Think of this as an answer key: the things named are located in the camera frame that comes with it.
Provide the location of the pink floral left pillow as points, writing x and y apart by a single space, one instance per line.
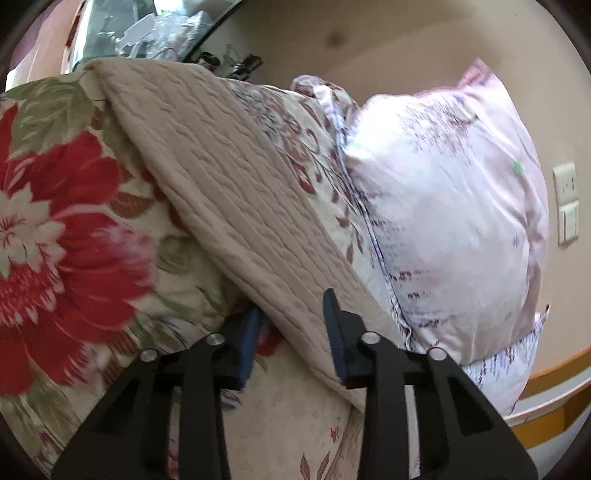
456 198

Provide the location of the white wall switch panel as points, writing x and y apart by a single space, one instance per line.
567 201

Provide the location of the pink blue right pillow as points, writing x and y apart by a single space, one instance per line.
502 377

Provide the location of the beige cable-knit sweater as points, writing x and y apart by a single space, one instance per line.
258 177

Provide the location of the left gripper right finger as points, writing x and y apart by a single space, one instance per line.
460 433

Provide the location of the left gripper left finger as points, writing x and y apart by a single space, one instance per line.
126 435

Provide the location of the floral bedspread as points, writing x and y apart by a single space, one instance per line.
96 267

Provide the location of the wooden wardrobe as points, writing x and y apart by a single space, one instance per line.
552 403

